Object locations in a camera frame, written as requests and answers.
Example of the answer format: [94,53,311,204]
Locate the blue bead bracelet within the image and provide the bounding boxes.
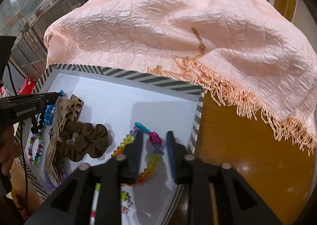
[44,90,67,126]

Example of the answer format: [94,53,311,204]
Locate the multicolour bead bracelet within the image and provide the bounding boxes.
[28,114,46,166]

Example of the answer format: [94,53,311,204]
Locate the red bag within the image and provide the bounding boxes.
[18,77,36,94]

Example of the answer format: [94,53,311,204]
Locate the leopard print hair bow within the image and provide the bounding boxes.
[45,94,85,183]

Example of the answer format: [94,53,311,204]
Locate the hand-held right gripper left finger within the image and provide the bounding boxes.
[23,130,144,225]

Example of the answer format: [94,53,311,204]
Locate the striped cardboard box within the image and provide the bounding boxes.
[13,63,205,225]

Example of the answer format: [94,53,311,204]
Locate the steel glass door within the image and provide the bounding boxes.
[0,0,117,77]

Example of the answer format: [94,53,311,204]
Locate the purple bead bracelet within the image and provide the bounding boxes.
[43,167,68,192]

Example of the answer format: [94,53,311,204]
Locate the pink fringed cloth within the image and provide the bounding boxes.
[43,0,317,157]

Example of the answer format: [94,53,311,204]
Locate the brown scrunchie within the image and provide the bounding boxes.
[59,122,109,162]

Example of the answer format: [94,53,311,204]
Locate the rainbow crystal bead bracelet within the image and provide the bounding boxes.
[111,122,165,184]

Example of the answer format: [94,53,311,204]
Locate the person's left hand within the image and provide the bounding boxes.
[0,126,23,176]

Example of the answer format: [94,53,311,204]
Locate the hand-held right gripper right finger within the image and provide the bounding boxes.
[166,130,281,225]

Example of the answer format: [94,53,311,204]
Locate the colourful flower bead strap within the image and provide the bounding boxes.
[90,183,101,225]

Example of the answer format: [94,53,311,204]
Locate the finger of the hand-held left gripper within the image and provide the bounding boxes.
[37,92,63,107]

